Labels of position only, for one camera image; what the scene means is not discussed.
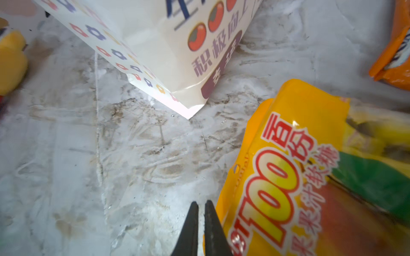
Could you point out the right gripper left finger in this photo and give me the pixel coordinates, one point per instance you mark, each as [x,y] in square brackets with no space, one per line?
[187,243]

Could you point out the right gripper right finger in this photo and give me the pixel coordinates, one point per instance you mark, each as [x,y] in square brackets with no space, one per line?
[215,240]

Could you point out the yellow snack bar packet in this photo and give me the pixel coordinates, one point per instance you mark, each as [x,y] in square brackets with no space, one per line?
[319,175]

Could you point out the white printed paper bag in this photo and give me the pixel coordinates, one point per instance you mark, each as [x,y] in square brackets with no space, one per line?
[175,51]

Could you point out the orange snack stick packet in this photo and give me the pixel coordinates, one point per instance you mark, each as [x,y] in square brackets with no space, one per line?
[393,65]

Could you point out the yellow plush toy red dress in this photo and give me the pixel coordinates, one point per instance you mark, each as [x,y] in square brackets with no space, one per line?
[14,63]

